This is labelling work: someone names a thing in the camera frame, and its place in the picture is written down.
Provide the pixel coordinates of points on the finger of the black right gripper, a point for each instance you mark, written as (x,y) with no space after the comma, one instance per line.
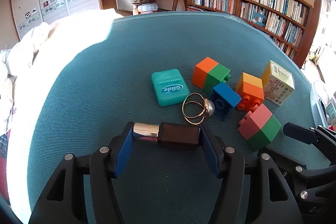
(287,165)
(299,133)

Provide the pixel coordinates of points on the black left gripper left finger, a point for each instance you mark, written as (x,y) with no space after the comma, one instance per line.
(76,179)

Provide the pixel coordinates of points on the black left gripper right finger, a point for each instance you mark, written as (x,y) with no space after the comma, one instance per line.
(254,181)

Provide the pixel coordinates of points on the pink and green brick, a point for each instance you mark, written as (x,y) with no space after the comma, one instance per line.
(259,127)

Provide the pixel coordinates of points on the yellow medicine box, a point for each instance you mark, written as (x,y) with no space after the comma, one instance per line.
(277,83)

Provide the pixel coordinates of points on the orange and yellow brick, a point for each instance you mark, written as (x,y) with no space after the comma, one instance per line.
(250,89)

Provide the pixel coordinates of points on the blue building brick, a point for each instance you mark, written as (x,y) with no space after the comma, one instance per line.
(225,99)

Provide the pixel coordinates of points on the brown and silver lipstick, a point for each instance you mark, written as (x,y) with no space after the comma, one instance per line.
(168,135)

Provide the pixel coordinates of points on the teal Glide floss box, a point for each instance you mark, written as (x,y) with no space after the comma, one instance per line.
(170,87)

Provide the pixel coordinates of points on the clear plastic bin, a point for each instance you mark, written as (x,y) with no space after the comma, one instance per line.
(322,103)

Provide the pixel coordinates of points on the teal table cloth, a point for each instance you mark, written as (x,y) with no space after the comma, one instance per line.
(109,84)

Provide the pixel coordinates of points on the orange and green brick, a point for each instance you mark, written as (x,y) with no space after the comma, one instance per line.
(208,73)

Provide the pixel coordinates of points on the wooden bookshelf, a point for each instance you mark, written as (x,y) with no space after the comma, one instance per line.
(289,23)

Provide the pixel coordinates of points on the white bedding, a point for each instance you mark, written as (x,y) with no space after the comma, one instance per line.
(30,68)

